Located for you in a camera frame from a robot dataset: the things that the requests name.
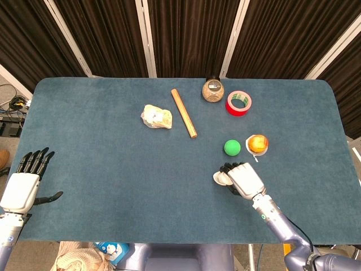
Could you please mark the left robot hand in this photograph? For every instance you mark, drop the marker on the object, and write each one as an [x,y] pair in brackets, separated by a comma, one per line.
[20,193]

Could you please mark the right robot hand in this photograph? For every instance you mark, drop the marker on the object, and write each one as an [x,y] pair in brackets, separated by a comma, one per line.
[246,178]

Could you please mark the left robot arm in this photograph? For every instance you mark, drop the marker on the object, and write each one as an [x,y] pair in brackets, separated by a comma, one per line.
[8,231]

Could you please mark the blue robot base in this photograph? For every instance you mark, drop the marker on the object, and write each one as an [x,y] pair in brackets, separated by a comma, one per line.
[175,257]

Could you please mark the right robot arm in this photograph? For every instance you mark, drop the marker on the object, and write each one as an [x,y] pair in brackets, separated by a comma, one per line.
[285,228]

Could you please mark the orange fruit in white cup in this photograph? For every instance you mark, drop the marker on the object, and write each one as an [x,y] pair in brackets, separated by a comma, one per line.
[257,144]

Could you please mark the green ball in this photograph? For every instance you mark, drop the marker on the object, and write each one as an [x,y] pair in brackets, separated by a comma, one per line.
[232,147]

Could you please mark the brown shoe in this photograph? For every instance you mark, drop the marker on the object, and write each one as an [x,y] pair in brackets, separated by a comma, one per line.
[4,158]

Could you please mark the black foot pedal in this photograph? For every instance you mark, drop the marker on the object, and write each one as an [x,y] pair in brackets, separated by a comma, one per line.
[9,127]

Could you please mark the red tape roll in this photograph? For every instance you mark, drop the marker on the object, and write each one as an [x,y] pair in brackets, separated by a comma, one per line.
[238,103]

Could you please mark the beige knitted cloth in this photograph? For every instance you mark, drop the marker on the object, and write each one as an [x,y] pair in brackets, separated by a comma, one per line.
[79,258]

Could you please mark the wooden stick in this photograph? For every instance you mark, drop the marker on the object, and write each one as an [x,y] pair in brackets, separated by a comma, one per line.
[184,113]

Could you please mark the glass jar with black lid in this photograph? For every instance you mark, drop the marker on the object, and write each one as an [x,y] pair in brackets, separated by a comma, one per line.
[213,91]

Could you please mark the blue table mat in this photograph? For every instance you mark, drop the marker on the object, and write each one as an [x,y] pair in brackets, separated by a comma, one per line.
[141,175]

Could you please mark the crumpled plastic bag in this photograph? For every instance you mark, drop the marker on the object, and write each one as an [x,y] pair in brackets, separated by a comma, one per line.
[156,117]

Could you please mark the blue printed package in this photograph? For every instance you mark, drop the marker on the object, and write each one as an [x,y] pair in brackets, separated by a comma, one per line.
[112,249]

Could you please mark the dark brown curtain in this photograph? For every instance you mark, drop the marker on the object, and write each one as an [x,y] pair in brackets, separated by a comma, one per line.
[186,34]

